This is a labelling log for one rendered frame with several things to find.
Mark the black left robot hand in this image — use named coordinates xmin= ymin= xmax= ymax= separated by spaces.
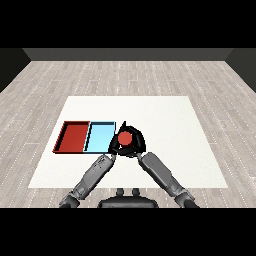
xmin=108 ymin=121 xmax=128 ymax=157

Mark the dark grey robot body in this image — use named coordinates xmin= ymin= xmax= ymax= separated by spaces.
xmin=97 ymin=188 xmax=159 ymax=209

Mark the small red can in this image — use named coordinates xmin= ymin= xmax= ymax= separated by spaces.
xmin=117 ymin=130 xmax=133 ymax=147

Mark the light blue shallow open box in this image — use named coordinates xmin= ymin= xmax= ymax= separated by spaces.
xmin=82 ymin=120 xmax=117 ymax=154

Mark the red shallow open box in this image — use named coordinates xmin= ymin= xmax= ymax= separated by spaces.
xmin=52 ymin=120 xmax=91 ymax=155

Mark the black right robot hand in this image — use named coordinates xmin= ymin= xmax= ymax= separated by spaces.
xmin=116 ymin=125 xmax=147 ymax=158

